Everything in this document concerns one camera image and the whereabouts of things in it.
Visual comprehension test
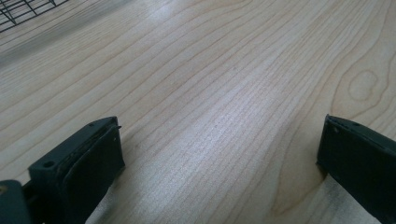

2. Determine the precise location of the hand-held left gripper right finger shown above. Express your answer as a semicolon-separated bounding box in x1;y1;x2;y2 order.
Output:
316;114;396;224

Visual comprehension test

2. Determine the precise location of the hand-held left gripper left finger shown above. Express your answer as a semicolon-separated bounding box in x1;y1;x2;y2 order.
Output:
22;116;126;224

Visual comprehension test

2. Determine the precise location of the black wire rack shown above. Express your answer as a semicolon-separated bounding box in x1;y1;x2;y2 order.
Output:
0;0;70;34

